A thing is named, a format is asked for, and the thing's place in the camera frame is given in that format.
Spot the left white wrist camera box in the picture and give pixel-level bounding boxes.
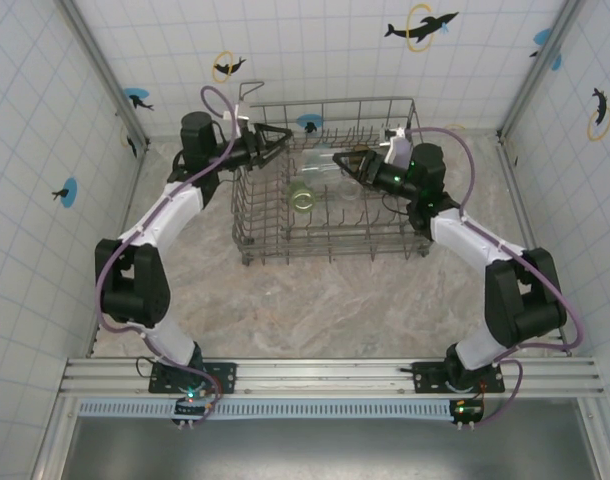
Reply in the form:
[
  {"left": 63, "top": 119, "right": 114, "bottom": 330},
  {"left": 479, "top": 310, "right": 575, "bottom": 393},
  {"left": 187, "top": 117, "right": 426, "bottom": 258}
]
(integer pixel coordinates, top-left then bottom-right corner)
[{"left": 222, "top": 99, "right": 252, "bottom": 140}]

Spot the blue circle black animal sticker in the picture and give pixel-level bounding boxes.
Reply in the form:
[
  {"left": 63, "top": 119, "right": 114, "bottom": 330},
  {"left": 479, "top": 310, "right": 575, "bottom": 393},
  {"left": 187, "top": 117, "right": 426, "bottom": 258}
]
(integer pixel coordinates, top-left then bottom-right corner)
[{"left": 295, "top": 113, "right": 326, "bottom": 134}]

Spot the aluminium side rail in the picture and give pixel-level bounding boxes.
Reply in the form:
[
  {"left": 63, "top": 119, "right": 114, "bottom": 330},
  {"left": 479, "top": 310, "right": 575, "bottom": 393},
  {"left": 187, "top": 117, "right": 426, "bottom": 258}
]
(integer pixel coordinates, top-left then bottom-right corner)
[
  {"left": 86, "top": 144, "right": 151, "bottom": 359},
  {"left": 497, "top": 132, "right": 572, "bottom": 359}
]

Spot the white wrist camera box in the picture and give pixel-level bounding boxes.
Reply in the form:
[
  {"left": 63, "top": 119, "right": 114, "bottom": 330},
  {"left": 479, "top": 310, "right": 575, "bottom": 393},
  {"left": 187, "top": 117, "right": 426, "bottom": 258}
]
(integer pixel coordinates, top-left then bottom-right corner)
[
  {"left": 222, "top": 99, "right": 252, "bottom": 140},
  {"left": 378, "top": 126, "right": 417, "bottom": 167}
]

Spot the slotted white cable duct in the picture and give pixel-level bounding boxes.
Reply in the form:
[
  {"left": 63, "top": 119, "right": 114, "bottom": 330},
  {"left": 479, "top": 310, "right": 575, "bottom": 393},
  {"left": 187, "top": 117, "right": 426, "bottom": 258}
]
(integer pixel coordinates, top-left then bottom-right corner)
[{"left": 77, "top": 398, "right": 459, "bottom": 420}]

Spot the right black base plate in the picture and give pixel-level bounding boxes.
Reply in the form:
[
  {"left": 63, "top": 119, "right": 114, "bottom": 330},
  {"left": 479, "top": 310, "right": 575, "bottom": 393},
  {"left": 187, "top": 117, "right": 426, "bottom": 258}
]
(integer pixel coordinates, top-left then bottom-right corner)
[{"left": 400, "top": 360, "right": 506, "bottom": 396}]

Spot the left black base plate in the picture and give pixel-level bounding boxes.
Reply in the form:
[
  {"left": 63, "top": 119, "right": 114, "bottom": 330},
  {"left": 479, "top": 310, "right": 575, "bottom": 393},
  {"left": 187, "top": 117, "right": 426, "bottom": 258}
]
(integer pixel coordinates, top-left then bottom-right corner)
[{"left": 148, "top": 360, "right": 237, "bottom": 396}]

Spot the left controller circuit board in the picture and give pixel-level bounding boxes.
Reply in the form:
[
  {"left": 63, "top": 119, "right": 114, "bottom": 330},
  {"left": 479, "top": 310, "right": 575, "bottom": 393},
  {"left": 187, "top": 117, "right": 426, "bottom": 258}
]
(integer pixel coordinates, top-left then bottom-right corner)
[{"left": 172, "top": 384, "right": 219, "bottom": 429}]

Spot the left aluminium side rail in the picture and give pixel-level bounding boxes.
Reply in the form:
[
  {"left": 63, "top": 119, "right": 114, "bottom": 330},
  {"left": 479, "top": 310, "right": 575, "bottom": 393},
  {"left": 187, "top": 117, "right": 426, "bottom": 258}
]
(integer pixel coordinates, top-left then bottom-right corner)
[{"left": 86, "top": 144, "right": 151, "bottom": 359}]

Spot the large dolphins yellow ring sticker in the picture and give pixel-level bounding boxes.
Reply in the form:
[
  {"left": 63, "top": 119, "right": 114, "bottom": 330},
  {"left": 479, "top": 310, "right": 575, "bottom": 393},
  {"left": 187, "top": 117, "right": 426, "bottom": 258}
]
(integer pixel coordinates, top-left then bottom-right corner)
[{"left": 383, "top": 3, "right": 460, "bottom": 54}]

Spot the tall green plastic cup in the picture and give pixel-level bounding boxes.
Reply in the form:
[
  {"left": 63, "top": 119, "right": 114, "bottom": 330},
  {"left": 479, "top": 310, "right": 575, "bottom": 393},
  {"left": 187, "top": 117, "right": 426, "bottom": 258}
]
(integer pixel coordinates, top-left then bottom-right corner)
[{"left": 288, "top": 181, "right": 320, "bottom": 215}]

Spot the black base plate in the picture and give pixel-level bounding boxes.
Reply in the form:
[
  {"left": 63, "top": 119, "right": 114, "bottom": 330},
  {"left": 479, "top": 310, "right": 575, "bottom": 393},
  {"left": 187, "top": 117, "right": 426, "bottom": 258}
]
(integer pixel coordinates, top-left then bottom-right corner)
[
  {"left": 400, "top": 360, "right": 506, "bottom": 396},
  {"left": 148, "top": 360, "right": 237, "bottom": 396}
]

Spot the right aluminium side rail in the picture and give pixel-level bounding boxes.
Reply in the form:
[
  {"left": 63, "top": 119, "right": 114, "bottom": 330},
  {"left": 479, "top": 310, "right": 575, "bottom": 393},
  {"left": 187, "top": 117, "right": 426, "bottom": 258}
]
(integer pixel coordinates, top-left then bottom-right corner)
[{"left": 497, "top": 132, "right": 572, "bottom": 359}]

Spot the grey metal sheet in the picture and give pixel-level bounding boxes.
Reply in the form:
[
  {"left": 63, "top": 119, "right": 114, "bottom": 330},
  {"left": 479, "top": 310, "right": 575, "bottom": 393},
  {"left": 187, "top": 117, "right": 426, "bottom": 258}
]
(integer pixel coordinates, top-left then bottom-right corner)
[{"left": 59, "top": 417, "right": 604, "bottom": 480}]

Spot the controller circuit board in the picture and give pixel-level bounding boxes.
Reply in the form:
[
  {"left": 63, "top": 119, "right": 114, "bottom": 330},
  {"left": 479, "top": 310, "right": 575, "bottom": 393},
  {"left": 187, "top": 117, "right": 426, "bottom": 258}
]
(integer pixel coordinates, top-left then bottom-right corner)
[
  {"left": 448, "top": 397, "right": 486, "bottom": 430},
  {"left": 172, "top": 384, "right": 219, "bottom": 429}
]

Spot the left aluminium corner post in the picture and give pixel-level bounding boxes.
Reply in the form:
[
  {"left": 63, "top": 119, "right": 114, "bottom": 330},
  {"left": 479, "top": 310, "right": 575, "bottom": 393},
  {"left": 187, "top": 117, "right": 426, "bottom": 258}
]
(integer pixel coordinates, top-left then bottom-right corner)
[{"left": 57, "top": 0, "right": 152, "bottom": 154}]

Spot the blue circle shark sticker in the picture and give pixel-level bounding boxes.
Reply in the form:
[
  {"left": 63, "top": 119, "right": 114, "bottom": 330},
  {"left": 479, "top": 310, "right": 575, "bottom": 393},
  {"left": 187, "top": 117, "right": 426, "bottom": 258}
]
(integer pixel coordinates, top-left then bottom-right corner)
[{"left": 122, "top": 87, "right": 155, "bottom": 112}]

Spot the right controller circuit board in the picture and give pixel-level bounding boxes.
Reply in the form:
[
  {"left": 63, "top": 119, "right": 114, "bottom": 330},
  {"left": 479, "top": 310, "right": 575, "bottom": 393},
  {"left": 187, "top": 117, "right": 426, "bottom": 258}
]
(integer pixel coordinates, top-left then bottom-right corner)
[{"left": 448, "top": 397, "right": 486, "bottom": 430}]

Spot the grey wire dish rack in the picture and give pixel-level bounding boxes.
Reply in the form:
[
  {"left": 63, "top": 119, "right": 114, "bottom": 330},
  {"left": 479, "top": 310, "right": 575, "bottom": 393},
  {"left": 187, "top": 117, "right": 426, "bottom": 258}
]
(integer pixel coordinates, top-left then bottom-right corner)
[{"left": 231, "top": 79, "right": 435, "bottom": 267}]

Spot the small dolphin yellow ring sticker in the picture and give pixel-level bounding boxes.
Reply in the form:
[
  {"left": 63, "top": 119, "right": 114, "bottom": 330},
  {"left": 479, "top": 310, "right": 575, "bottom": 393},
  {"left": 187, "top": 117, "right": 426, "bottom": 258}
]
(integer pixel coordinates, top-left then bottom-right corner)
[{"left": 212, "top": 49, "right": 247, "bottom": 84}]

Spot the aluminium corner post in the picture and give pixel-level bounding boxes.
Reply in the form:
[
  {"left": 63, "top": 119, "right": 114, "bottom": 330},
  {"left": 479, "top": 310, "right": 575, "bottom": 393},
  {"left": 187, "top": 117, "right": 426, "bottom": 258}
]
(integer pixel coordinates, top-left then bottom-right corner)
[
  {"left": 57, "top": 0, "right": 152, "bottom": 154},
  {"left": 495, "top": 0, "right": 589, "bottom": 144}
]

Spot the blue circle fish sticker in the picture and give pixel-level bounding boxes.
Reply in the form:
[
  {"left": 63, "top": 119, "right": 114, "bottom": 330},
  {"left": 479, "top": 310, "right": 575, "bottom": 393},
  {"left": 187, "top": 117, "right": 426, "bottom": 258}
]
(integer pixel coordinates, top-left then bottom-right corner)
[{"left": 51, "top": 177, "right": 79, "bottom": 209}]

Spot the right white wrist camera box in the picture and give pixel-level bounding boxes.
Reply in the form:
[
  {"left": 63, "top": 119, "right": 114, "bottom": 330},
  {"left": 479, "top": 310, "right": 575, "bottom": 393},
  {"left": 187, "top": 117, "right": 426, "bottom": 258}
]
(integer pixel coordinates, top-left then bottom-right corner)
[{"left": 378, "top": 126, "right": 417, "bottom": 167}]

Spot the aluminium mounting rail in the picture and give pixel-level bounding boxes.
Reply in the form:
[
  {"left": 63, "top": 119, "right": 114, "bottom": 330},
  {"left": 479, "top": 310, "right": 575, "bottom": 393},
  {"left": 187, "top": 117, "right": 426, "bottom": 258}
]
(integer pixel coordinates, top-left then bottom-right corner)
[{"left": 58, "top": 355, "right": 609, "bottom": 400}]

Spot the light blue whale sticker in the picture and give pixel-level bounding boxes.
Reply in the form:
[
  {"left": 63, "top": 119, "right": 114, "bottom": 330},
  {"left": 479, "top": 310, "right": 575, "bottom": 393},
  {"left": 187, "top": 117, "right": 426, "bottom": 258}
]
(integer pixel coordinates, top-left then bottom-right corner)
[{"left": 528, "top": 27, "right": 562, "bottom": 72}]

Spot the black fish yellow ring sticker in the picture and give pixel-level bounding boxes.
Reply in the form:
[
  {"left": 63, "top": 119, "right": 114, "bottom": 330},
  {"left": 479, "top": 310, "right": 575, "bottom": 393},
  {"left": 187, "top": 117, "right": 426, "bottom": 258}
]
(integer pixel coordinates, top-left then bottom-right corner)
[{"left": 119, "top": 123, "right": 139, "bottom": 160}]

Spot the seahorse yellow ring sticker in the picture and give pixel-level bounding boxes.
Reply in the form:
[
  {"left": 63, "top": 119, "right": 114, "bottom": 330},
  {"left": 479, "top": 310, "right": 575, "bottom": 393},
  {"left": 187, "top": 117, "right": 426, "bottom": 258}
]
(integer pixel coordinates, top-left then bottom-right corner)
[{"left": 586, "top": 87, "right": 610, "bottom": 142}]

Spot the right aluminium corner post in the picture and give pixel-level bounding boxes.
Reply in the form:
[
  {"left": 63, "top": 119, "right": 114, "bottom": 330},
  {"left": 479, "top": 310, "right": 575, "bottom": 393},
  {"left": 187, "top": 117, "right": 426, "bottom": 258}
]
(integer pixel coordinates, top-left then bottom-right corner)
[{"left": 495, "top": 0, "right": 589, "bottom": 144}]

